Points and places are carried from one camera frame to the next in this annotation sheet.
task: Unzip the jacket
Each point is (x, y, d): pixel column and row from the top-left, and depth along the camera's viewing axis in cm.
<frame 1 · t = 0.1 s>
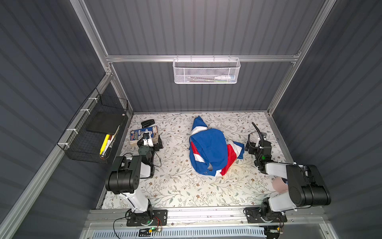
left hand: (152, 136, 91), fingers open
right hand: (258, 142, 93), fingers open
blue red white hooded jacket: (210, 153, 90), point 8 cm above the table
black stapler: (147, 123, 114), point 2 cm above the table

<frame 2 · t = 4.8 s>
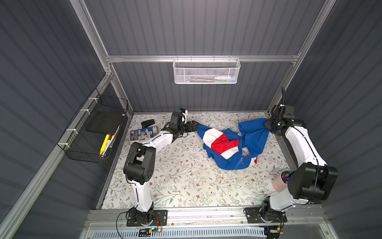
left hand: (197, 125, 93), fingers open
right hand: (271, 124, 85), fingers closed
blue red white hooded jacket: (236, 151, 91), point 8 cm above the table
the other named things where they were.

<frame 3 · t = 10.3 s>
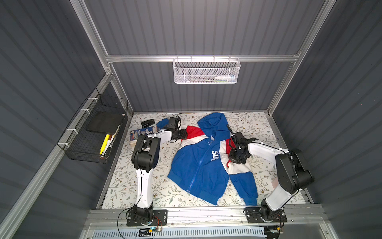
left hand: (188, 135, 104), fingers open
right hand: (233, 159, 93), fingers closed
blue red white hooded jacket: (199, 164, 93), on the table
the other named things where they were.

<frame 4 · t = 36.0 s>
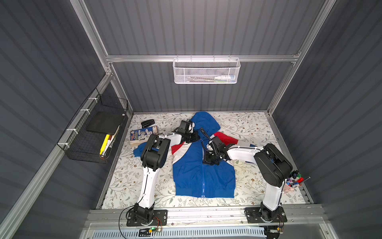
left hand: (202, 138, 103), fingers closed
right hand: (203, 161, 92), fingers closed
blue red white hooded jacket: (193, 177, 86), point 3 cm above the table
the other named things where they were.

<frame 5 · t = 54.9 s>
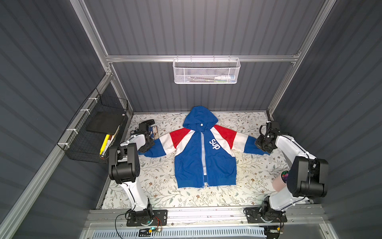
left hand: (149, 145, 99), fingers closed
right hand: (261, 145, 92), fingers closed
blue red white hooded jacket: (205, 152, 99), on the table
